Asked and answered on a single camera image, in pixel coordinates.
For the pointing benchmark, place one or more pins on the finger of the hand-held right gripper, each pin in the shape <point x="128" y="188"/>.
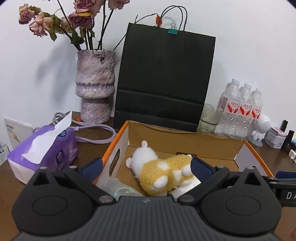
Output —
<point x="286" y="174"/>

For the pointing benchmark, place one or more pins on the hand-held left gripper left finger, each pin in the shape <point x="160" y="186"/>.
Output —
<point x="92" y="167"/>

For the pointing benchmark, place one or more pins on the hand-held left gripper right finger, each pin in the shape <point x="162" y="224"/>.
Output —
<point x="200" y="169"/>

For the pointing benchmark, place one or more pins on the white tissue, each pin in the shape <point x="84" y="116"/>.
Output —
<point x="185" y="188"/>

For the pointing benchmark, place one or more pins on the orange cardboard box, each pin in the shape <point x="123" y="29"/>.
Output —
<point x="185" y="144"/>

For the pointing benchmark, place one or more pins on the iridescent plastic bag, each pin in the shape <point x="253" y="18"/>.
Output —
<point x="120" y="190"/>

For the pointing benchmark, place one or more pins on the white and yellow plush toy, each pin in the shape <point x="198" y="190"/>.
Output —
<point x="159" y="171"/>

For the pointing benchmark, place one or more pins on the white plug adapter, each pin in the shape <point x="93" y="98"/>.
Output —
<point x="292" y="155"/>

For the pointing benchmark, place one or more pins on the printed tin box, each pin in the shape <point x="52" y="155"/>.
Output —
<point x="274" y="141"/>

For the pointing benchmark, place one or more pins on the purple tissue pack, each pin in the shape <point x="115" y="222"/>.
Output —
<point x="50" y="155"/>

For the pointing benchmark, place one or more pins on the pink and white small case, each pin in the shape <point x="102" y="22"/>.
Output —
<point x="278" y="131"/>

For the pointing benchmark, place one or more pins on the clear glass cup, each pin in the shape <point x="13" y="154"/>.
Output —
<point x="209" y="120"/>

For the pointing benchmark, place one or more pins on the white robot-shaped speaker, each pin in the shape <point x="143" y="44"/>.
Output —
<point x="262" y="125"/>

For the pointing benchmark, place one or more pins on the clear water bottle red label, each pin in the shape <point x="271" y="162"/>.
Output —
<point x="227" y="109"/>
<point x="245" y="106"/>
<point x="257" y="104"/>

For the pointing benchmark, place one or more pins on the white paper box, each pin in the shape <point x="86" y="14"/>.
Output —
<point x="17" y="132"/>

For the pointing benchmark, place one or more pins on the purple textured vase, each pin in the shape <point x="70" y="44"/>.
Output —
<point x="96" y="81"/>

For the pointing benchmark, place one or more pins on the black paper bag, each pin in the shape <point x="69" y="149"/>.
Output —
<point x="166" y="81"/>

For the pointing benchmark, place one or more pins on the teal binder clip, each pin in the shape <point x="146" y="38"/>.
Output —
<point x="172" y="30"/>

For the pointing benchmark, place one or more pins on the dried pink roses bouquet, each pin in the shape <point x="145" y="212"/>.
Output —
<point x="78" y="18"/>

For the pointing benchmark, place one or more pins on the dried orange flower bud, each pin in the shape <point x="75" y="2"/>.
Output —
<point x="158" y="20"/>

